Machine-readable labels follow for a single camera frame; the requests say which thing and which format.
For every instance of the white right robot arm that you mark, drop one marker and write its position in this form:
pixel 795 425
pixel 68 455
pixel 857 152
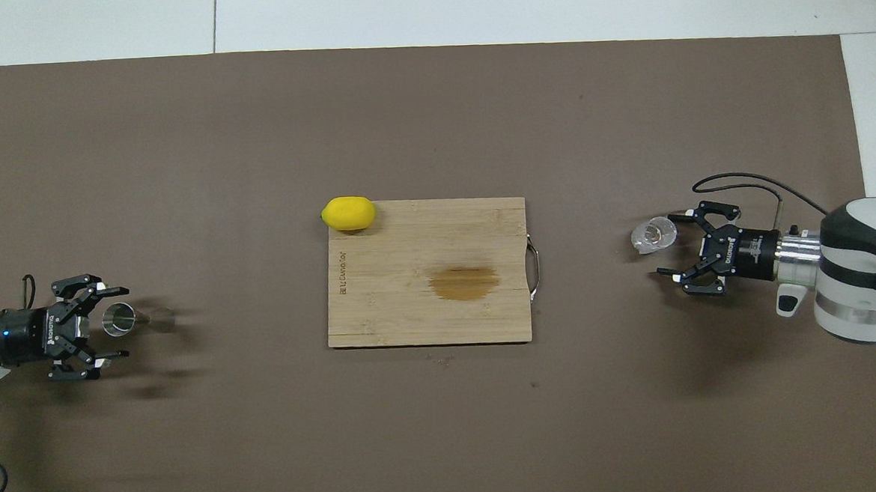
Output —
pixel 859 276

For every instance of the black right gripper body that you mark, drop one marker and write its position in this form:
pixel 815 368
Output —
pixel 746 254

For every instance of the wooden cutting board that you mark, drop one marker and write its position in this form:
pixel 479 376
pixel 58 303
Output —
pixel 426 314

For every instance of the yellow lemon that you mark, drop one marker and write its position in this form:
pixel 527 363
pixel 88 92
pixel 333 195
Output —
pixel 348 213

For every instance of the clear glass cup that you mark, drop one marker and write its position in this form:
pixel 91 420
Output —
pixel 651 236

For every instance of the steel double jigger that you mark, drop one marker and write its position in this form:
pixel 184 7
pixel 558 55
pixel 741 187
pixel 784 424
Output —
pixel 158 319

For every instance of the brown table mat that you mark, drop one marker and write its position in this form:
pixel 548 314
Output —
pixel 418 442

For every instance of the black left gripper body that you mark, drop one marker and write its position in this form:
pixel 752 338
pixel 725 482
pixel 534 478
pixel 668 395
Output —
pixel 26 335

